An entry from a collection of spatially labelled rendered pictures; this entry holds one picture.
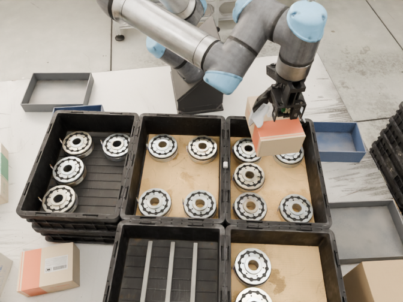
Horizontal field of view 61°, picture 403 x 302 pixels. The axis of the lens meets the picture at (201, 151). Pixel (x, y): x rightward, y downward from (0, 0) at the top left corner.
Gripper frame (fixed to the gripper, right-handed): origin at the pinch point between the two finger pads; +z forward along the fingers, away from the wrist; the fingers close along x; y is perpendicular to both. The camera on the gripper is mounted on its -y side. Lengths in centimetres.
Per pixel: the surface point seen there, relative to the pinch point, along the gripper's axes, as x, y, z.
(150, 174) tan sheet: -37.3, -3.5, 26.6
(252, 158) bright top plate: -2.2, -3.4, 23.8
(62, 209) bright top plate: -65, 7, 24
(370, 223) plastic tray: 37, 19, 39
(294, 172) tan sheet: 11.3, 2.3, 26.6
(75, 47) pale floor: -100, -187, 111
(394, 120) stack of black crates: 85, -39, 61
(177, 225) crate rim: -29.8, 20.0, 16.4
